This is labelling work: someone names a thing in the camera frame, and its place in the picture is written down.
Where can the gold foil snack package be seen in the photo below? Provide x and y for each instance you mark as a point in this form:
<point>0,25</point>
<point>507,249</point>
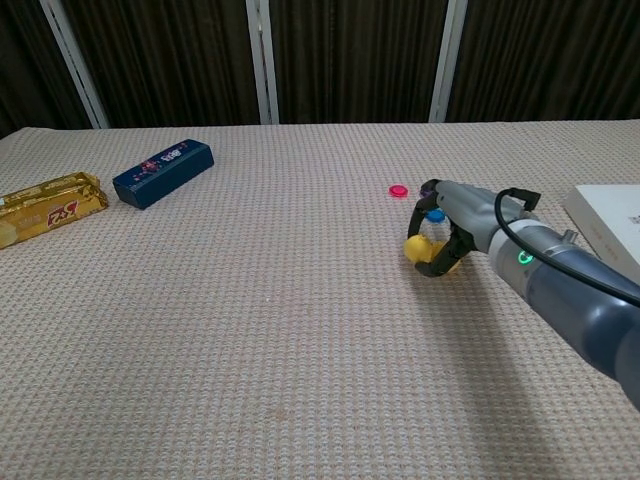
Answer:
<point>45,210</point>

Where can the dark blue printed box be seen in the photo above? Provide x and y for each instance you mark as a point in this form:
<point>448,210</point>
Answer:
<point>160,172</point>

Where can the white flat cardboard box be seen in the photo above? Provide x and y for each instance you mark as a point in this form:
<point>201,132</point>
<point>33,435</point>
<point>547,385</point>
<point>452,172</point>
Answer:
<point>610,215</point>

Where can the white partition frame post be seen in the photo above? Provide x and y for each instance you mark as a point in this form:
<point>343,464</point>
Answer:
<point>75,65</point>
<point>447,65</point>
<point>262,65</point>

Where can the blue plastic disc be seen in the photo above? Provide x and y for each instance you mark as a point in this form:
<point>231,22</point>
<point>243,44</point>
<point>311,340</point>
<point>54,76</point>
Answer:
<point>435,216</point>

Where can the pink plastic disc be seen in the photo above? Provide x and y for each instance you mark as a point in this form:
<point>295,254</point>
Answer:
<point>398,191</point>

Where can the beige woven tablecloth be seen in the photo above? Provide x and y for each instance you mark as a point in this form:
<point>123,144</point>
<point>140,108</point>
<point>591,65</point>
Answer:
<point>250,325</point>

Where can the yellow ball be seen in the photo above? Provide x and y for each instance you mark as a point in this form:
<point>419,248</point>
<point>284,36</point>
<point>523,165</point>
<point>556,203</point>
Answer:
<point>417,247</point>

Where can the right black grey robot hand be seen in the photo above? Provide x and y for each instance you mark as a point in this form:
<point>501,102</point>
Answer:
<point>475,215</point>

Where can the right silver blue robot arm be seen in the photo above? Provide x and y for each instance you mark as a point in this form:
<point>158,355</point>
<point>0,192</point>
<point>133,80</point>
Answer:
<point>575,295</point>

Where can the small yellow plastic bowl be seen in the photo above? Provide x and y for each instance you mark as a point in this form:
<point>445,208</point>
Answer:
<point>454,267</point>

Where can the purple plastic disc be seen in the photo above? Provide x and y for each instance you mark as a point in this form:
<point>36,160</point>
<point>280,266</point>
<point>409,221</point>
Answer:
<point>425,192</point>

